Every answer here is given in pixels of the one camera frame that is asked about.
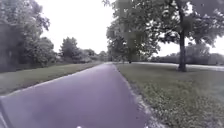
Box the large broad tree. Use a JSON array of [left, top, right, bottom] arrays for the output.
[[106, 19, 162, 65]]

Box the narrow grass strip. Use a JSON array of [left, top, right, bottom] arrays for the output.
[[0, 61, 103, 96]]

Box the wide grass field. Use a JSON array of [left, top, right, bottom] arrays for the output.
[[113, 62, 224, 128]]

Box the row of trees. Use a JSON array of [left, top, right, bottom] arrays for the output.
[[0, 0, 111, 73]]

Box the large tree, tall trunk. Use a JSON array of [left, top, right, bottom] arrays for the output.
[[102, 0, 224, 73]]

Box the pale grey road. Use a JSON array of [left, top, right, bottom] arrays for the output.
[[131, 61, 224, 72]]

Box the distant tree line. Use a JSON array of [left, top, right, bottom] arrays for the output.
[[149, 42, 224, 66]]

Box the purple-grey asphalt path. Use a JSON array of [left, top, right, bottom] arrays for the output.
[[0, 62, 165, 128]]

